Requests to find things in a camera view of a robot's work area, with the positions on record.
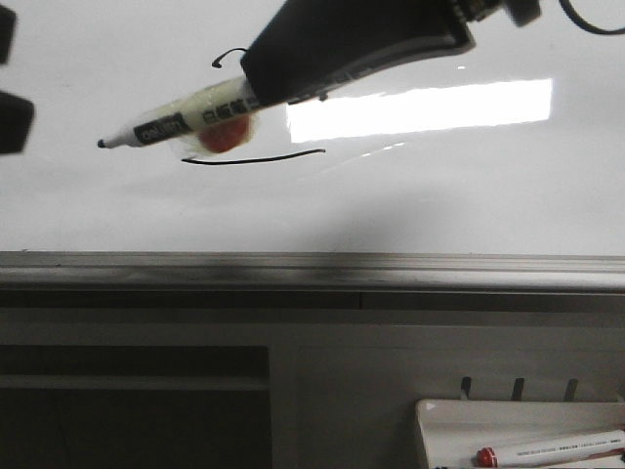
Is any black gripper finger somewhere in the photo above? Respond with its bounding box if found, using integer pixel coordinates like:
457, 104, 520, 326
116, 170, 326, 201
240, 0, 475, 106
1, 6, 35, 155

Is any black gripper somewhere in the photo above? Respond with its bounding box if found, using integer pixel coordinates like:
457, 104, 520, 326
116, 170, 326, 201
451, 0, 541, 27

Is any black whiteboard marker with magnet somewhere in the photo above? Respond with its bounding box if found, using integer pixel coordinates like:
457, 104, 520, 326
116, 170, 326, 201
98, 77, 261, 153

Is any red capped whiteboard marker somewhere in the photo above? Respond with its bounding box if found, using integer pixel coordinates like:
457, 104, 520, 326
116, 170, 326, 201
475, 429, 624, 468

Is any white marker tray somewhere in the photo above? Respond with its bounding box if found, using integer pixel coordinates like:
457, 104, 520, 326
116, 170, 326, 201
415, 399, 624, 468

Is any white whiteboard with aluminium frame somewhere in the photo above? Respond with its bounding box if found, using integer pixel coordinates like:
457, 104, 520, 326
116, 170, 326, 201
1, 1, 624, 292

